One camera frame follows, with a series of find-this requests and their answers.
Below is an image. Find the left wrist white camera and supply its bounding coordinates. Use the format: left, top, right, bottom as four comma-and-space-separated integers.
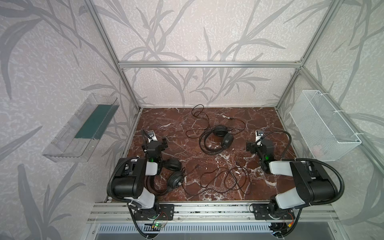
141, 129, 158, 144

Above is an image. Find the white wire mesh basket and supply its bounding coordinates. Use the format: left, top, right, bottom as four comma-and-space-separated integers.
290, 90, 362, 162

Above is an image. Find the clear plastic wall tray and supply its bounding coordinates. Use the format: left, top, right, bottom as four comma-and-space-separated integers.
43, 94, 120, 163

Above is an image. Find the aluminium front rail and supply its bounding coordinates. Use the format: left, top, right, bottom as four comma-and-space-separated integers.
87, 201, 340, 223

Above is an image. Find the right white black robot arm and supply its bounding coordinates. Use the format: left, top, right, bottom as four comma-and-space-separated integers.
246, 139, 345, 212

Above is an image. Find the wrist white camera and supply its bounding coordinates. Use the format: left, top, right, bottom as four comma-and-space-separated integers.
255, 130, 265, 146
141, 129, 158, 144

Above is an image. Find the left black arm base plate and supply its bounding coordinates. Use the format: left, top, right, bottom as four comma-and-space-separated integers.
134, 204, 175, 221

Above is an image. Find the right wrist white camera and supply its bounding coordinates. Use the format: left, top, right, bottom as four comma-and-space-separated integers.
255, 130, 265, 146

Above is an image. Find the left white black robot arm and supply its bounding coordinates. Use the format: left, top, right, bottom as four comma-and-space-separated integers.
107, 138, 168, 216

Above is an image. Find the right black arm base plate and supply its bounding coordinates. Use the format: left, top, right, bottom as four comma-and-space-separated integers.
249, 203, 296, 221

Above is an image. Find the aluminium frame crossbar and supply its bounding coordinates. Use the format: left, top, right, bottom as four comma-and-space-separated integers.
118, 61, 302, 69

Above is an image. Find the green lit circuit board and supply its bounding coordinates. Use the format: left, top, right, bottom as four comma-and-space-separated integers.
152, 223, 166, 231

